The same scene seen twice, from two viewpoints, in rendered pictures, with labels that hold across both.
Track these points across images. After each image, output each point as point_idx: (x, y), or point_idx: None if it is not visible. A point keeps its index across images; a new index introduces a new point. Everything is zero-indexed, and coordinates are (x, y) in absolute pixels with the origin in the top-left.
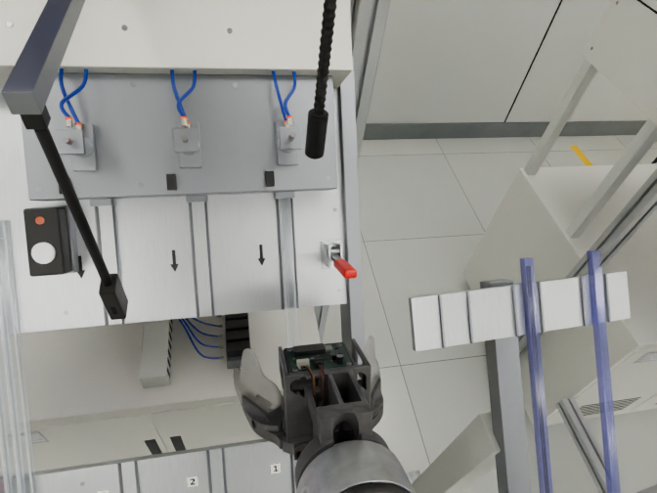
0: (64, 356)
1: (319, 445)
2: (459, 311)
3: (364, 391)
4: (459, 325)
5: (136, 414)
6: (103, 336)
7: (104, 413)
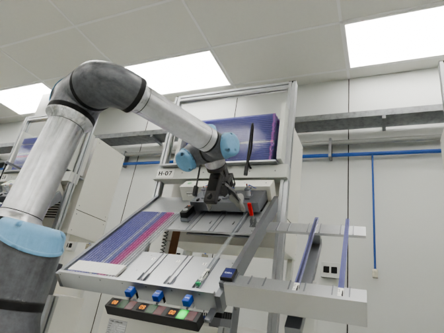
0: None
1: None
2: (286, 225)
3: (229, 176)
4: (284, 227)
5: (162, 326)
6: None
7: None
